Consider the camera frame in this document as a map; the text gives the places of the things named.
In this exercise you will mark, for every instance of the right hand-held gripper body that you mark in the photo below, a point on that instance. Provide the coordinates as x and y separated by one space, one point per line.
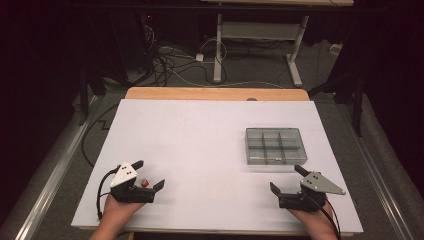
316 184

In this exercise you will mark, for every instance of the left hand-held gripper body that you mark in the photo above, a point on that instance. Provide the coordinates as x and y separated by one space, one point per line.
124 175

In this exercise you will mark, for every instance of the small red white object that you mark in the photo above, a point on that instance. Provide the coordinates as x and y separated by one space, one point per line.
145 182

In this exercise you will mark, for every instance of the clear grey compartment box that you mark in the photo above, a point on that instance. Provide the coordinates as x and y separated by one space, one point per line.
276 146

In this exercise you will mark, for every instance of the person's left hand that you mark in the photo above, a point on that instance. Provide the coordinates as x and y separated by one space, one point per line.
118 210

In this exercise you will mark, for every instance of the person's right hand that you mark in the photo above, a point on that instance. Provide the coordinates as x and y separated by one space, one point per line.
316 220

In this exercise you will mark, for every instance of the black metal stand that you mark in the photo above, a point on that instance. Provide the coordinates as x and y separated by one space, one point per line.
83 100
356 100

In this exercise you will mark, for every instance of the wooden table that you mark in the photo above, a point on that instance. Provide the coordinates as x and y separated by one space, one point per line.
216 94

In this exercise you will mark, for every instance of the white metal desk frame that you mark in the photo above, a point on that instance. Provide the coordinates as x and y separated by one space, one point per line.
218 50

